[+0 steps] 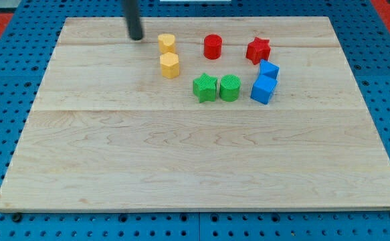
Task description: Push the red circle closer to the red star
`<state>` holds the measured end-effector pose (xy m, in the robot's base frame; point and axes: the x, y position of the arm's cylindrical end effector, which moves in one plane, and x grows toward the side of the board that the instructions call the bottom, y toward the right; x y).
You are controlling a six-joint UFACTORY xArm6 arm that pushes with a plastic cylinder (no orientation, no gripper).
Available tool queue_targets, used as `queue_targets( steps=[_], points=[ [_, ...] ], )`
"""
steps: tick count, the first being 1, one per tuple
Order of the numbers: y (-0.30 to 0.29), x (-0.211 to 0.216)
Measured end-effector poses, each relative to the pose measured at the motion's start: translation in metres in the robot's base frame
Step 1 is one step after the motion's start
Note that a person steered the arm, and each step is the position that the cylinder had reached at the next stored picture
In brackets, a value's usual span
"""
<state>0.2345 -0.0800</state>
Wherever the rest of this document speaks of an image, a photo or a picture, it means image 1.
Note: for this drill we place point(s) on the green cylinder block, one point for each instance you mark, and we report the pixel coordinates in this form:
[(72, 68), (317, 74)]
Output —
[(229, 88)]

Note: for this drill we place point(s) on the red cylinder block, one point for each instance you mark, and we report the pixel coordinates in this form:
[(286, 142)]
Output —
[(212, 46)]

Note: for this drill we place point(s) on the red star block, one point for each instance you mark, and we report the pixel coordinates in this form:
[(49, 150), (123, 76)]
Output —
[(257, 50)]

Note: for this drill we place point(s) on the light wooden board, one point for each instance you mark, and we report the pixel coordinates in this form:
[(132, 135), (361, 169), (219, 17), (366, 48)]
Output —
[(108, 133)]

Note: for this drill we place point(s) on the yellow heart block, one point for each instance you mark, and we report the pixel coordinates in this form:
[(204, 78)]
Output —
[(166, 42)]

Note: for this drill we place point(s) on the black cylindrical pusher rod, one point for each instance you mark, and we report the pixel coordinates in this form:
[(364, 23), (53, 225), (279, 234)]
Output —
[(133, 22)]

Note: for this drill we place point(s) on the yellow hexagon block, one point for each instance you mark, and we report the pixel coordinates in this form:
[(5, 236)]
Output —
[(169, 65)]

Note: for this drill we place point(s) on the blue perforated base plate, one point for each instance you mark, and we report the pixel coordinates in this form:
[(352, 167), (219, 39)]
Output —
[(28, 33)]

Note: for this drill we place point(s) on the blue cube block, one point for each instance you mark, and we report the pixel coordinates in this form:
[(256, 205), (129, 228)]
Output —
[(263, 89)]

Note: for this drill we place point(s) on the blue triangle block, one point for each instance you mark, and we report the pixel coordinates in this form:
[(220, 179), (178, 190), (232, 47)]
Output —
[(268, 69)]

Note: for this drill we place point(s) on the green star block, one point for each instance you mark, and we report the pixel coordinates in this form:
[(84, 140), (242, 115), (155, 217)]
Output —
[(205, 88)]

